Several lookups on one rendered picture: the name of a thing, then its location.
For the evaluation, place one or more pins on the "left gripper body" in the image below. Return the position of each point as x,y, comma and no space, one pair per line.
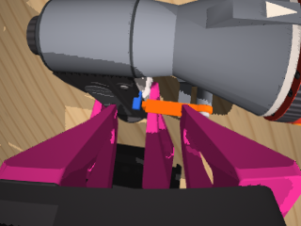
128,172

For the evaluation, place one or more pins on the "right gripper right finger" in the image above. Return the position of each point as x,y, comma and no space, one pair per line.
235,160

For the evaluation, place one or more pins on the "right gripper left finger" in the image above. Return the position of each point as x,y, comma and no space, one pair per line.
65,158

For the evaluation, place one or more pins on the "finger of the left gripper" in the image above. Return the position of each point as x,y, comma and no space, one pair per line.
98,107
157,171

